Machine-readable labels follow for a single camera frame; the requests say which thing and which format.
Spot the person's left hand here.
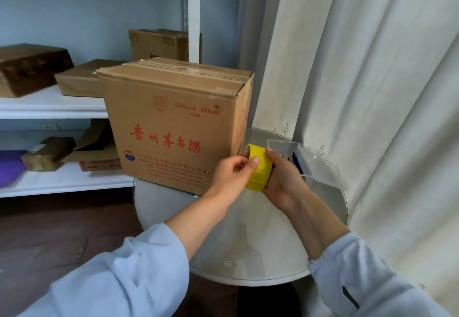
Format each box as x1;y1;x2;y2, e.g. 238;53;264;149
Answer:
209;154;261;203

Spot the flat brown box white label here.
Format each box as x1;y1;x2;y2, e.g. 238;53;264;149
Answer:
54;59;124;98

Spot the blue handled tool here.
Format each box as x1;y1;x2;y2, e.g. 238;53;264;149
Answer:
292;152;305;176

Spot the yellow tape roll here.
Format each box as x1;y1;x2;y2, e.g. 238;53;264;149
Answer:
243;144;274;192

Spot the brown cardboard box red print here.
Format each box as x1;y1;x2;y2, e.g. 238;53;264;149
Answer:
96;58;255;196

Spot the person's right forearm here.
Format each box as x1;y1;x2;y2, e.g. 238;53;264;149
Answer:
283;191;449;317

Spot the person's right hand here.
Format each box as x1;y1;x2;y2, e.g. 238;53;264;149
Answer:
262;147;311;214

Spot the white curtain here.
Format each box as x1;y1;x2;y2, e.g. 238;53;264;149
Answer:
236;0;459;306

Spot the dark brown flat box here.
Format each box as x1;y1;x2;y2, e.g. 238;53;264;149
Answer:
0;43;75;99

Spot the open cardboard box red print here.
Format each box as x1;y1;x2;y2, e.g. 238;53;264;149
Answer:
63;119;122;172

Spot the white metal shelf unit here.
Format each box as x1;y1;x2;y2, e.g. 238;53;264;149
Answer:
0;0;201;199

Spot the clear plastic lid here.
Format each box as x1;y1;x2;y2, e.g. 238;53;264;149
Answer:
296;144;350;191

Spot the small taped brown parcel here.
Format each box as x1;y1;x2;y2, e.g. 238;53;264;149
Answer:
21;136;77;172

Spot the upright small cardboard box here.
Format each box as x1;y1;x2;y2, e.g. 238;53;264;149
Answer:
128;28;202;64

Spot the person's left forearm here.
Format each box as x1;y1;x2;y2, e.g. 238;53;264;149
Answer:
18;186;244;317

